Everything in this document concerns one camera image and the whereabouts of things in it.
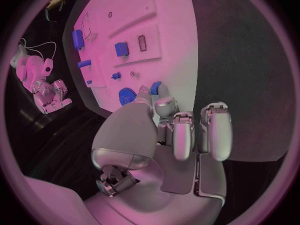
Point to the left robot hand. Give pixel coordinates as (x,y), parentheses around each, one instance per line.
(145,135)

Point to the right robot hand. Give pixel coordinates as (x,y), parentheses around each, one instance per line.
(50,97)

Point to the blue plug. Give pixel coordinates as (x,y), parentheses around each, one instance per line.
(155,88)

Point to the large blue cylinder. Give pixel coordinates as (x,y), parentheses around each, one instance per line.
(78,39)

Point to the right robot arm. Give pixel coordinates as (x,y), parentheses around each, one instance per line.
(30,67)

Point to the white task board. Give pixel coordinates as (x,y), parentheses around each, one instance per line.
(173,41)

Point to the short blue peg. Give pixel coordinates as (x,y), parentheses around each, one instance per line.
(89,82)

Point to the blue gear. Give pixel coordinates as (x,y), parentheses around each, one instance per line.
(127,95)

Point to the long blue peg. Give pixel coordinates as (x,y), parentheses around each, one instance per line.
(84,63)

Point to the small blue peg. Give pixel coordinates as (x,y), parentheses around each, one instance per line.
(116,76)

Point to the blue block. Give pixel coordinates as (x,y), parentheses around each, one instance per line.
(121,49)

